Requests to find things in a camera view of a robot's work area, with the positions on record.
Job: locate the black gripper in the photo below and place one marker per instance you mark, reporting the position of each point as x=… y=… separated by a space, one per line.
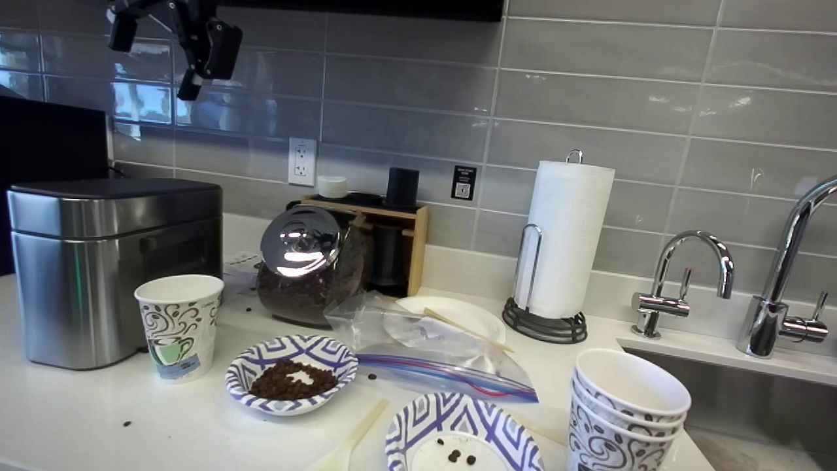
x=195 y=30

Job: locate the dark grey bin lid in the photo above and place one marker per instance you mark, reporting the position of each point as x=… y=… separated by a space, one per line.
x=114 y=186

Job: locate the stainless steel bin body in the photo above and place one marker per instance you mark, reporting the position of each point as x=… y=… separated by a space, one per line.
x=95 y=277

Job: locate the glass jar with chrome lid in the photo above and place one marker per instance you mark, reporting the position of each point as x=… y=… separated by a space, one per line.
x=302 y=252

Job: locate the dark overhead cabinet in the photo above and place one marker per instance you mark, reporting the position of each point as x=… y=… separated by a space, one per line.
x=366 y=5

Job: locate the small white jar cap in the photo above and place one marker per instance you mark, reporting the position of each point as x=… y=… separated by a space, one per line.
x=331 y=186

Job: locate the single patterned paper cup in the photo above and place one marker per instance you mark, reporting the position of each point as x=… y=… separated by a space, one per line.
x=179 y=328

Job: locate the black cylinder in holder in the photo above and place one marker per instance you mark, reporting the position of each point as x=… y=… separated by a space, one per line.
x=400 y=186

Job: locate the wooden countertop holder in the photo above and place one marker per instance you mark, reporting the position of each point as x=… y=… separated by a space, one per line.
x=408 y=250

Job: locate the blue patterned bowl with coffee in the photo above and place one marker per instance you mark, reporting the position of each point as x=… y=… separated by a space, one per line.
x=252 y=361

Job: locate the coffee grounds pile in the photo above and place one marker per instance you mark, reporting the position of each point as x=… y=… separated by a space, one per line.
x=290 y=381

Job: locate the clear plastic zip bag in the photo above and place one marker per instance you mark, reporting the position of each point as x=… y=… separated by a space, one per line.
x=435 y=353

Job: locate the white paper towel roll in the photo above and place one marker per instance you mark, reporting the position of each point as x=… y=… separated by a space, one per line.
x=566 y=235

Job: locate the blue white patterned paper bowl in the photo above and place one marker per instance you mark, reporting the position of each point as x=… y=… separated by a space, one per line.
x=488 y=428

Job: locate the small chrome faucet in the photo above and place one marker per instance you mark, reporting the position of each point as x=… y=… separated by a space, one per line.
x=669 y=302

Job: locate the tall chrome faucet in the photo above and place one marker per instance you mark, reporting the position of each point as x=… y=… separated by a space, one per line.
x=767 y=318

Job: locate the stainless steel sink basin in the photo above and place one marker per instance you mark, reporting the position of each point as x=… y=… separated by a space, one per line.
x=748 y=402

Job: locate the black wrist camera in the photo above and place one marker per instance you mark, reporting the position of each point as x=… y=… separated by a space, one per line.
x=226 y=51

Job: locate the white wall power outlet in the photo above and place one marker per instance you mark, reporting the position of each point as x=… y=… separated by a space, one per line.
x=302 y=160

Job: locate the black wall switch plate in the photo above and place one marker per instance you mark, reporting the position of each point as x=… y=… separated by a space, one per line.
x=464 y=180

